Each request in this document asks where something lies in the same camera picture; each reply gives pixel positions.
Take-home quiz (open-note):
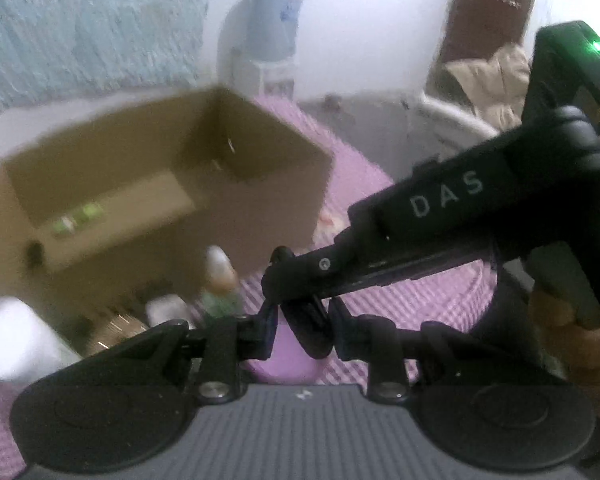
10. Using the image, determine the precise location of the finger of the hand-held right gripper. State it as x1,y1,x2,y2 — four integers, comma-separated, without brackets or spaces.
261,230,362,307
282,297,338,361

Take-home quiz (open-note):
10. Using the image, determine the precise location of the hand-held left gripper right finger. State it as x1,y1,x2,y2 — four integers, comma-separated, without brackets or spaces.
329,301,551,403

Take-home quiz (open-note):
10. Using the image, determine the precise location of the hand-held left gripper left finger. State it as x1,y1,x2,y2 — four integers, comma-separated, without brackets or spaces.
97,304,281,406

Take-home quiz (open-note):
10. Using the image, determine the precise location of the purple plastic object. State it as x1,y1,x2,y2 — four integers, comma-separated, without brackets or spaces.
242,305,326,386

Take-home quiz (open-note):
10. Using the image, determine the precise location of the brown cardboard box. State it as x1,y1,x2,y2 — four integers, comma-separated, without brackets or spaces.
0,85,336,356

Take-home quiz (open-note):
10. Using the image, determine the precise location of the silver patterned metal disc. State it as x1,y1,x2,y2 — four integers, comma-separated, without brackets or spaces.
82,307,151,358

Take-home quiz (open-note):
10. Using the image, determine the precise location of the person's right hand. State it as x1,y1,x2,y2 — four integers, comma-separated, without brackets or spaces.
527,287,600,411

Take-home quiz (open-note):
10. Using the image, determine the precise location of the white plastic chair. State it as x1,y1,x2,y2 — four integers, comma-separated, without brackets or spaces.
417,92,501,143

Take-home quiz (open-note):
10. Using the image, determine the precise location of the green bottle with white cap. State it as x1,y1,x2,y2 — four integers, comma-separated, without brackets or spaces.
200,245,243,318

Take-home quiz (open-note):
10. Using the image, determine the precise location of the purple checked cloth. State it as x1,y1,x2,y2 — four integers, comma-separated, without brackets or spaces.
0,96,501,480

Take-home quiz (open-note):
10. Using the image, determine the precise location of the beige cloth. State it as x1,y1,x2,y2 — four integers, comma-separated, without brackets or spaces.
442,42,533,133

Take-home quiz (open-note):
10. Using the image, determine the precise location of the brown door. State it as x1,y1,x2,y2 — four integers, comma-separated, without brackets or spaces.
440,0,541,66

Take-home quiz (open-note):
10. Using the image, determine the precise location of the white water dispenser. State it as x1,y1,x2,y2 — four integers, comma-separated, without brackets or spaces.
252,60,298,98

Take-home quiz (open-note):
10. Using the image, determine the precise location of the green tube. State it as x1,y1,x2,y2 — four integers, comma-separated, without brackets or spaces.
50,202,106,238

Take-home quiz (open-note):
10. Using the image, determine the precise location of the blue water dispenser bottle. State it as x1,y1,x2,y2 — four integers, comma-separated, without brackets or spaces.
245,0,303,63

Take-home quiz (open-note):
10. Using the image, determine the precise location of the large white container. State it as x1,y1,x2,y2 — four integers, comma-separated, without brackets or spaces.
0,296,83,383

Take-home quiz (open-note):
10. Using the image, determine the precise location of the teal floral cloth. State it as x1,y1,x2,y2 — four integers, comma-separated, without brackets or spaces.
0,0,233,111

